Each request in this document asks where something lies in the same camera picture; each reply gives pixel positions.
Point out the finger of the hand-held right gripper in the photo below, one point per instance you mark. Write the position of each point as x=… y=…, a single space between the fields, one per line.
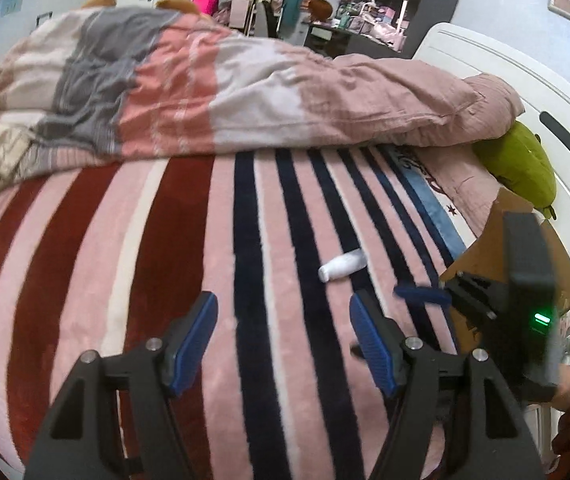
x=422 y=295

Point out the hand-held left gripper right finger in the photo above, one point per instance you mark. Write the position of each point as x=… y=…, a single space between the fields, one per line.
x=375 y=350

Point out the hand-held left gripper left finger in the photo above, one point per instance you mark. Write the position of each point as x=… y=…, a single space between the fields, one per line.
x=190 y=345

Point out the brown cardboard box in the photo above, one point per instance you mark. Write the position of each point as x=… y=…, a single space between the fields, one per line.
x=485 y=250

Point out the small white bottle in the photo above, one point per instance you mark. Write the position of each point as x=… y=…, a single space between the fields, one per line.
x=341 y=266

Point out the striped pink blanket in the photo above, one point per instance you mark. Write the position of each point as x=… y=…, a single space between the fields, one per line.
x=140 y=260

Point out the green plush toy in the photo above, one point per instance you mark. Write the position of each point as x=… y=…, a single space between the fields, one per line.
x=520 y=165

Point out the pink ribbed pillow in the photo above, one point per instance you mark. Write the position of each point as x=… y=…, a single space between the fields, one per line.
x=460 y=180

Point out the white headboard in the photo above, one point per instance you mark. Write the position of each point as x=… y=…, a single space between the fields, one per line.
x=540 y=85

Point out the pink and grey duvet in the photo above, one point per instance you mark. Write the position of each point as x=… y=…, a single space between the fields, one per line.
x=240 y=90

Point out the cluttered desk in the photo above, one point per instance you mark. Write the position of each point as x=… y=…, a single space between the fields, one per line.
x=360 y=40

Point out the white desk lamp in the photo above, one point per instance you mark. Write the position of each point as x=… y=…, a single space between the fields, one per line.
x=402 y=10

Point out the brown round bag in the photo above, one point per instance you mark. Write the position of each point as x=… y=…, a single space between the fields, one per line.
x=320 y=8

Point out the black chair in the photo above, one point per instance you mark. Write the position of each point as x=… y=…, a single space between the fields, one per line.
x=265 y=20

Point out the bright pink bag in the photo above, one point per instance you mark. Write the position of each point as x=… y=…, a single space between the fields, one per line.
x=205 y=2

